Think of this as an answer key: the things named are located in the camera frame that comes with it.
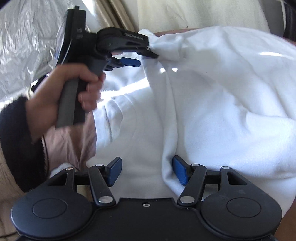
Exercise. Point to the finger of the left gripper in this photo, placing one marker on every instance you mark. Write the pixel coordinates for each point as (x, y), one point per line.
(118, 63)
(146, 52)

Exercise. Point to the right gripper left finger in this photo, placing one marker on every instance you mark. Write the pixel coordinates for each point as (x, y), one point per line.
(101, 178)

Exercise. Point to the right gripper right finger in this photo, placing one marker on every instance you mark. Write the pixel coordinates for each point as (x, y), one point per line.
(192, 177)

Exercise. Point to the white garment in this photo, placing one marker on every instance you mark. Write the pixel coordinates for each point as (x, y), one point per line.
(218, 96)

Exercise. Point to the black sleeve left forearm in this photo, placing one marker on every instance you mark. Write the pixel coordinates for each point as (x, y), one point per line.
(24, 157)

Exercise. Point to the cream fleece blanket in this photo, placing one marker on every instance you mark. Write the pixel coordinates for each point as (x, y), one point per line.
(160, 16)

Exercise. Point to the beige curtain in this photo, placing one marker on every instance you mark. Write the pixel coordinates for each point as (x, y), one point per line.
(111, 13)

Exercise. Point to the brown bed sheet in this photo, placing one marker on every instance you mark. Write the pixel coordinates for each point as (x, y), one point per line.
(71, 143)

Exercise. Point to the silver plastic sheet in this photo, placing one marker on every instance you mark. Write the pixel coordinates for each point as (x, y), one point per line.
(28, 33)

